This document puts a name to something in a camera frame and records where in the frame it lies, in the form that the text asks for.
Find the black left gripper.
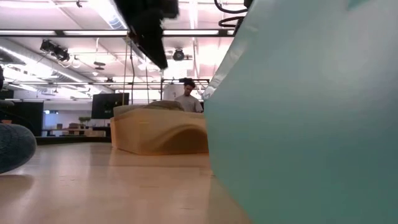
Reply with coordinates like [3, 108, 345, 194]
[113, 0, 180, 70]

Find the dark grey knitted hat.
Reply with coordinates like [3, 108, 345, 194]
[0, 123, 38, 175]

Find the teal plastic bin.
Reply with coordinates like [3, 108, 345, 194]
[203, 0, 398, 224]

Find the light grey fabric hat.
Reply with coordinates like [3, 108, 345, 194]
[113, 105, 147, 118]

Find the person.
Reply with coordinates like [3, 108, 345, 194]
[174, 77, 205, 113]

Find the black monitor screen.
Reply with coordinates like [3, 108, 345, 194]
[91, 92, 130, 120]

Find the black track spotlight fixture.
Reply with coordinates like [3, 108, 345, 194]
[39, 39, 71, 62]

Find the small green potted plant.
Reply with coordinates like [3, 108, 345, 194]
[78, 116, 92, 129]

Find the long background table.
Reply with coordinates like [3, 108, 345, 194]
[41, 125, 112, 138]

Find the round black ceiling camera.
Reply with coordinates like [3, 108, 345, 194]
[172, 48, 185, 62]

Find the black hanging cable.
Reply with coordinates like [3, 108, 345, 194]
[129, 40, 136, 105]

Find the black overhead frame crossbar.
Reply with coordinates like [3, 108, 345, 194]
[0, 29, 236, 39]

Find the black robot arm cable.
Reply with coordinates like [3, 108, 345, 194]
[213, 0, 253, 29]

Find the black wall panel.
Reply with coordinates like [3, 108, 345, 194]
[0, 100, 45, 138]

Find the black curved cable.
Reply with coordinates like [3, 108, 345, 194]
[0, 110, 36, 133]

